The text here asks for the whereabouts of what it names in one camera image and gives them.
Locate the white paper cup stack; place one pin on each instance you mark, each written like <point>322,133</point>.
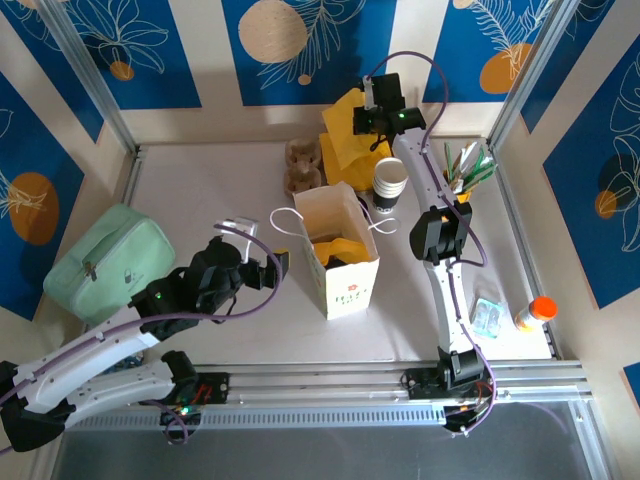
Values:
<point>391,175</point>

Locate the clear plastic wipes packet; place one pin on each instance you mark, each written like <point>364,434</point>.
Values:
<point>487,320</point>

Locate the wooden stirrer bundle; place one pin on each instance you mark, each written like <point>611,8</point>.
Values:
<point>456,182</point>

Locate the white paper takeout bag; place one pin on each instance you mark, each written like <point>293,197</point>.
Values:
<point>350,295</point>

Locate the aluminium frame post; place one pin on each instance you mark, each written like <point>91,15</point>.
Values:
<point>530,75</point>
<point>90,75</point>

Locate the orange capped bottle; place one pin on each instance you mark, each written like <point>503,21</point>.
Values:
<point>542,307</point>

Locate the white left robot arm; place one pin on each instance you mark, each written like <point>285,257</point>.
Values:
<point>90,340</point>

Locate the grey metal sheet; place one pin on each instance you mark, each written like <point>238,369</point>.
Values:
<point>320,455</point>

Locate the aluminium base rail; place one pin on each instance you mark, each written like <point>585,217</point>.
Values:
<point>320,380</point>

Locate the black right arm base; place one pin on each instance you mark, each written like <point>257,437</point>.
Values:
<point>420,382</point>

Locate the thin green stirrer stick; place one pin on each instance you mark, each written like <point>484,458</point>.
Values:
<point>448,157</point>

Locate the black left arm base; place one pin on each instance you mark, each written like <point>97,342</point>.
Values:
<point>215,387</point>

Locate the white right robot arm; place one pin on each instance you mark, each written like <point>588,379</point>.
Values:
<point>450,310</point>

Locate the cardboard cup carrier stack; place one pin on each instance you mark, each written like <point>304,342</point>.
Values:
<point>300,160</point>

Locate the mint green zipper pouch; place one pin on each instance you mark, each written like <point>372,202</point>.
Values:
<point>115,265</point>

